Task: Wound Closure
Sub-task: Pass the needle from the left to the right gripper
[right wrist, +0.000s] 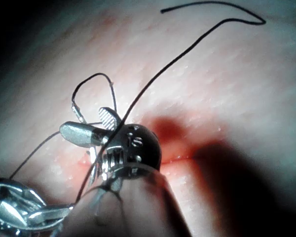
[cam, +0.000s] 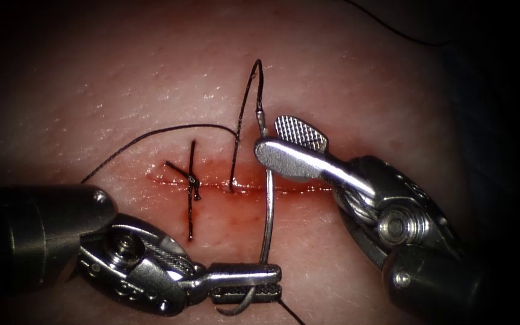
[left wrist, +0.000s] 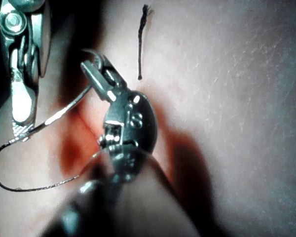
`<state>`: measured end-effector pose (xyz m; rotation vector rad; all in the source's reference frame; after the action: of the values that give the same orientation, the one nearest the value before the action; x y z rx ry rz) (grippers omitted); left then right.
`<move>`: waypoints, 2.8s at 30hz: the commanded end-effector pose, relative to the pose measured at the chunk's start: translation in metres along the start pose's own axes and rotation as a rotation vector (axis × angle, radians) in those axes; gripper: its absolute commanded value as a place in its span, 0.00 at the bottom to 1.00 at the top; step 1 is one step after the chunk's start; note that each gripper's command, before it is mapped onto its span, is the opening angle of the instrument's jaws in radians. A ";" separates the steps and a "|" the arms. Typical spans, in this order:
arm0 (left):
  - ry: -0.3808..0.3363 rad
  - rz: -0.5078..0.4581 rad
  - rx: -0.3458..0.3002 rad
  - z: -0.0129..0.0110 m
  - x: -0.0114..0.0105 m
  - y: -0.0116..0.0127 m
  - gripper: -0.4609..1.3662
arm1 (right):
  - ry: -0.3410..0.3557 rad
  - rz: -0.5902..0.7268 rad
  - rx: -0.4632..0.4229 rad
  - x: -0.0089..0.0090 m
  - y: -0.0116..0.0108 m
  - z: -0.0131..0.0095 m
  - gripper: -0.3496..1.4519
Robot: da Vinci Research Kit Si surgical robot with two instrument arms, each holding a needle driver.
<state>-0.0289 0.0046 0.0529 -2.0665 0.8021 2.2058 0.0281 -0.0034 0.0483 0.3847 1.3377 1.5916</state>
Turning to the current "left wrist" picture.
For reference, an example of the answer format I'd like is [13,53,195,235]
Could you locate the right arm needle driver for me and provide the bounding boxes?
[0,0,53,78]

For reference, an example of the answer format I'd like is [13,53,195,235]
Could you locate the left arm needle driver jaw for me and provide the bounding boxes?
[80,60,117,102]
[98,55,128,90]

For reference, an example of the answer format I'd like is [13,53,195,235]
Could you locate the right arm needle driver jaw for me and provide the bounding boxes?
[12,36,42,139]
[0,32,34,124]

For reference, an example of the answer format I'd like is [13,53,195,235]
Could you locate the left arm needle driver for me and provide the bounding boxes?
[98,86,159,156]

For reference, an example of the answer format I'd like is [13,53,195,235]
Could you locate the curved steel needle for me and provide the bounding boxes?
[26,48,101,135]

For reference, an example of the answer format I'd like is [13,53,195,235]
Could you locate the short black thread piece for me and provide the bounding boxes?
[137,3,154,81]

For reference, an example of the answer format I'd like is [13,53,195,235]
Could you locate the tissue pad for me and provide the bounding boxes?
[0,0,296,237]

